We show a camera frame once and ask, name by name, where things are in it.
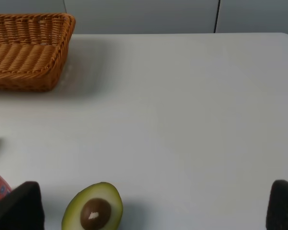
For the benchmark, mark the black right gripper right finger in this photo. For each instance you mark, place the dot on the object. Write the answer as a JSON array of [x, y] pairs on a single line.
[[277, 211]]

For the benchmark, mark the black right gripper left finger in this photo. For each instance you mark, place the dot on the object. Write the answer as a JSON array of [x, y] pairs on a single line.
[[22, 208]]

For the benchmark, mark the halved green avocado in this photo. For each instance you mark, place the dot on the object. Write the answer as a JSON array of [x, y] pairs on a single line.
[[97, 207]]

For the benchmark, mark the woven orange wicker basket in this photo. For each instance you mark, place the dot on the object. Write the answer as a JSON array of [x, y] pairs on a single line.
[[33, 50]]

